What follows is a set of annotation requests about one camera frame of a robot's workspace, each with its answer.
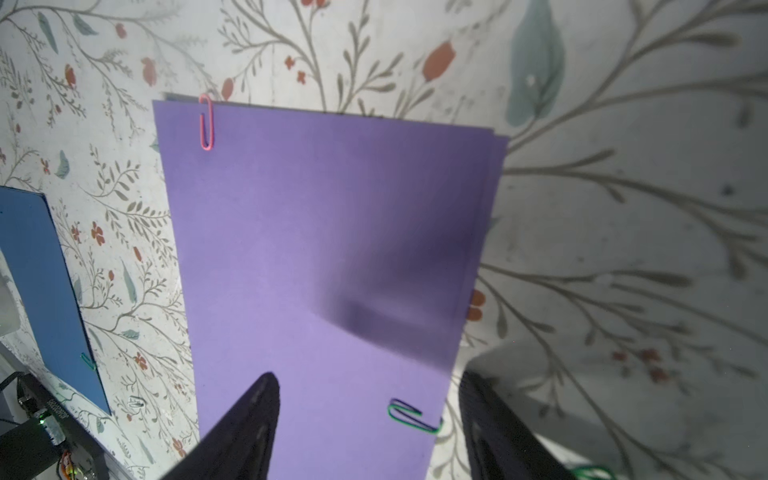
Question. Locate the green paperclip on blue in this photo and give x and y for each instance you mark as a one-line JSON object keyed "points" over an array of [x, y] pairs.
{"points": [[88, 361]]}

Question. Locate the blue paper sheet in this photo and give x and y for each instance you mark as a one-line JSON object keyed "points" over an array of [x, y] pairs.
{"points": [[31, 248]]}

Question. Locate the purple paper sheet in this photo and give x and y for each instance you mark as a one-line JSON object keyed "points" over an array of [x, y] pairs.
{"points": [[338, 253]]}

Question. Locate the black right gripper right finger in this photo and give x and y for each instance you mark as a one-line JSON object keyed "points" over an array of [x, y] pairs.
{"points": [[499, 445]]}

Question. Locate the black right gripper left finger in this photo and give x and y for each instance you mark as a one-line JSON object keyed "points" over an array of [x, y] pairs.
{"points": [[240, 445]]}

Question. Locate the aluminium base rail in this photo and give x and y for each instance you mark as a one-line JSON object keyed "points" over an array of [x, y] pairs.
{"points": [[40, 439]]}

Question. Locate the pink paperclip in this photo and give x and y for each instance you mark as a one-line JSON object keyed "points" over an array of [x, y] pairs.
{"points": [[206, 123]]}

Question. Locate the green paperclip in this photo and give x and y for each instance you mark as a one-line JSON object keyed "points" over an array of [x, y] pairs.
{"points": [[592, 472], [405, 414], [88, 361]]}

